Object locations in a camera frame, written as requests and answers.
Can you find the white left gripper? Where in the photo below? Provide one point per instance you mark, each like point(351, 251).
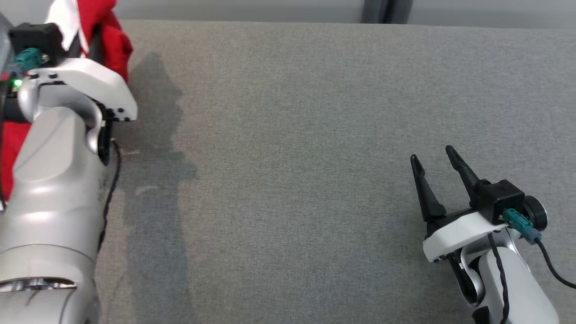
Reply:
point(90, 78)

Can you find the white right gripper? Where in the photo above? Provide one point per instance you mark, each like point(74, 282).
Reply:
point(459, 234)

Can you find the red white-sleeved Bulls jersey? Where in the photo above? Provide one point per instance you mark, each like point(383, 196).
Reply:
point(112, 40)

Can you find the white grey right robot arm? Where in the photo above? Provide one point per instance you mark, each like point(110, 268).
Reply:
point(522, 288)

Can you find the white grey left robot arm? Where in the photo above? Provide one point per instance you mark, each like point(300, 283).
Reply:
point(49, 189)

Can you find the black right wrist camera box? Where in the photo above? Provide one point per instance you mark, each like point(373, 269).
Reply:
point(499, 198)

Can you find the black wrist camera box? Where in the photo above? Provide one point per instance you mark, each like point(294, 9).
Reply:
point(499, 198)
point(38, 40)

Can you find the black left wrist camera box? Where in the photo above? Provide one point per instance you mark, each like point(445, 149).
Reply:
point(38, 40)

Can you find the grey metal partition post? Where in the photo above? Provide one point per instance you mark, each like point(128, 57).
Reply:
point(387, 11)

